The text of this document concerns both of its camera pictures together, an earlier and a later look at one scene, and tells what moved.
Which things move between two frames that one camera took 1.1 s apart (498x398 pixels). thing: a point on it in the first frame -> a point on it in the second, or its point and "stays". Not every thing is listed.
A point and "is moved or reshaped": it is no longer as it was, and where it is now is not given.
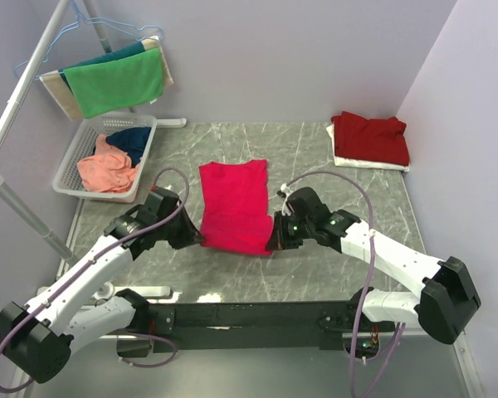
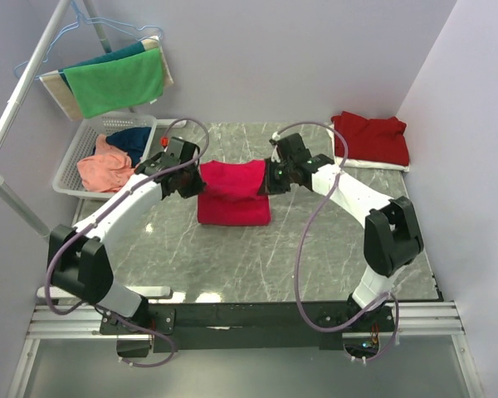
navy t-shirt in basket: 132,140 stays
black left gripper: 189,235 -> 197,186
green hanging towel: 116,84 stays
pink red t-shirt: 233,207 is moved or reshaped
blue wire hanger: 69,25 stays
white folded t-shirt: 378,167 stays
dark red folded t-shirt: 376,140 stays
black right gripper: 279,240 -> 269,186
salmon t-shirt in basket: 108,170 stays
